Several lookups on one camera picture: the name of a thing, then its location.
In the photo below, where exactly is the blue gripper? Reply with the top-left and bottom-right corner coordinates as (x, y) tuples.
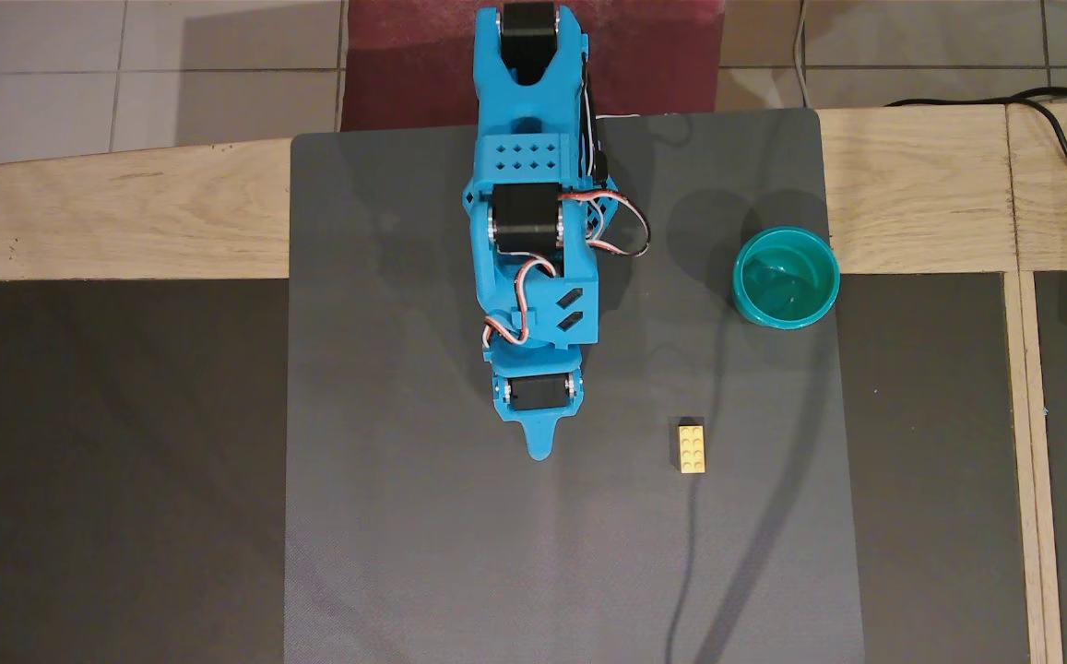
(485, 343), (587, 463)

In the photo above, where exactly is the cream lego brick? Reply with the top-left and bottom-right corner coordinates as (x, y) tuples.
(677, 421), (708, 475)

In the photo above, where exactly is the grey rubber mat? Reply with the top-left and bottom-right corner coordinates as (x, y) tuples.
(283, 108), (867, 664)

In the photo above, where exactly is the green plastic cup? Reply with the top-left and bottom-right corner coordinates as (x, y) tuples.
(731, 225), (842, 331)

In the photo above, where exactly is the chair with dark red cloth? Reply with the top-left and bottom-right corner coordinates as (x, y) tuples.
(340, 0), (727, 132)

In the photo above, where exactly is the red white black wrist wire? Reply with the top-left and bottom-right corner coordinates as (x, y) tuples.
(481, 257), (559, 348)

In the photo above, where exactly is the red white black elbow wire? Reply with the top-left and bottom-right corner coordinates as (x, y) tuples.
(559, 189), (652, 260)

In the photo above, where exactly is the black upper arm wire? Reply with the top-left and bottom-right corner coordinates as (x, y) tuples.
(581, 51), (611, 185)

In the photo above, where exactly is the thin white cable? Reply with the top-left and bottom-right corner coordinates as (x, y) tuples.
(793, 0), (813, 109)

